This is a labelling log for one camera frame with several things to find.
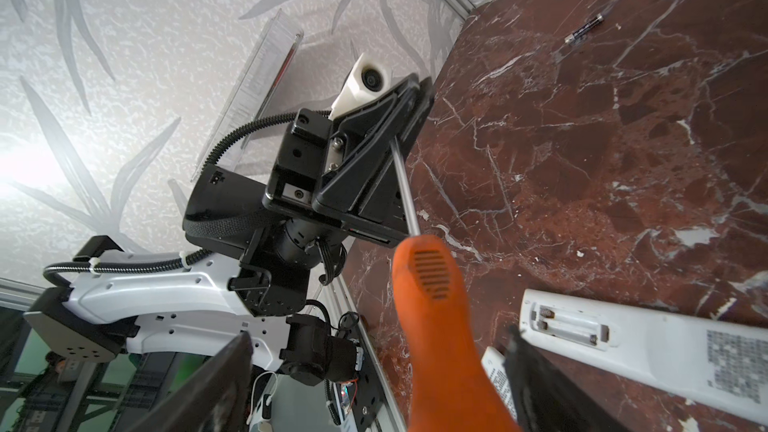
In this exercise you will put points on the clear plastic wall bin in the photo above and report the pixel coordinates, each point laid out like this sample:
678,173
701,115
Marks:
257,82

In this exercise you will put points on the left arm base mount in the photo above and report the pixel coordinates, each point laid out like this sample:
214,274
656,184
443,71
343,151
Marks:
354,384

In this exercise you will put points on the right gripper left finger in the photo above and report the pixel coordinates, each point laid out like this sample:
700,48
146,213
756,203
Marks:
213,399

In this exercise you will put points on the white remote with coloured buttons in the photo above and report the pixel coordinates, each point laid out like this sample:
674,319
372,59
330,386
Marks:
492,362

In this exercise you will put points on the orange handled screwdriver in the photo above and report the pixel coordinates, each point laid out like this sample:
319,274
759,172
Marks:
450,389

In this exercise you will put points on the white remote control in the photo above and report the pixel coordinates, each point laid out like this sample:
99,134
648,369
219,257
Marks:
719,364

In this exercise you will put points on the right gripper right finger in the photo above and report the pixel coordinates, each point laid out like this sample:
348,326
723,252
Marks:
545,399

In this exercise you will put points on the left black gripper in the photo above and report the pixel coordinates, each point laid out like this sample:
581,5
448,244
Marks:
340,175

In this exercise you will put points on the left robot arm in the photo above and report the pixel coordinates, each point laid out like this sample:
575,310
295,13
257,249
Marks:
249,272

